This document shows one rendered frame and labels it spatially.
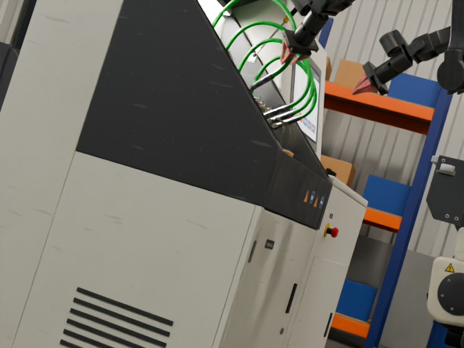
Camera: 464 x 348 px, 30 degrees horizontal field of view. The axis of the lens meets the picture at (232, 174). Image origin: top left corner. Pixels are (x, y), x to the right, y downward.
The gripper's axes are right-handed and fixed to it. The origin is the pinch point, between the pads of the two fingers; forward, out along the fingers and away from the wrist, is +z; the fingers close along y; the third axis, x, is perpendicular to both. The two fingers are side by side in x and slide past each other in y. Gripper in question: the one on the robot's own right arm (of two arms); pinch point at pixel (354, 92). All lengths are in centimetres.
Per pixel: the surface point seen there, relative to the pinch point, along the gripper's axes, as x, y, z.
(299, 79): -37, 37, 26
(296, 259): -4, -37, 41
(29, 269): 61, -23, 91
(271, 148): 47, -25, 15
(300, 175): 19.8, -23.7, 20.5
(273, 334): -4, -55, 59
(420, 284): -604, 90, 173
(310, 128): -60, 28, 37
